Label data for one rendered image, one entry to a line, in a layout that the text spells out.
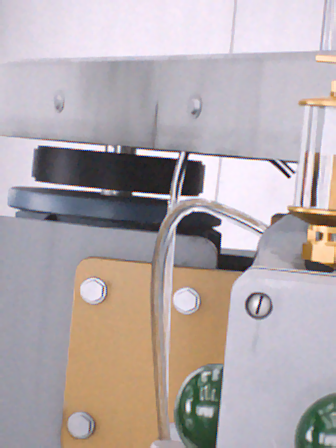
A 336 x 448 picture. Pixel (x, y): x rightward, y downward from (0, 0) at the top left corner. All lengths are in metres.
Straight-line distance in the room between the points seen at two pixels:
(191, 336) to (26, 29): 5.00
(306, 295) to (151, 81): 0.36
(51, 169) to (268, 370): 0.52
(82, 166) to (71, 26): 4.87
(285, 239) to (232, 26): 5.18
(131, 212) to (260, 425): 0.48
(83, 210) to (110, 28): 4.86
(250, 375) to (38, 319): 0.47
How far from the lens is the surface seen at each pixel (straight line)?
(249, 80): 0.66
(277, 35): 5.65
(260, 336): 0.40
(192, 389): 0.42
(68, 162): 0.90
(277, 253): 0.48
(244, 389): 0.40
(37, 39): 5.78
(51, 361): 0.86
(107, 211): 0.87
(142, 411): 0.84
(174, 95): 0.72
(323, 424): 0.39
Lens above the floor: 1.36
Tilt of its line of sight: 3 degrees down
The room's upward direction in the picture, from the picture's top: 5 degrees clockwise
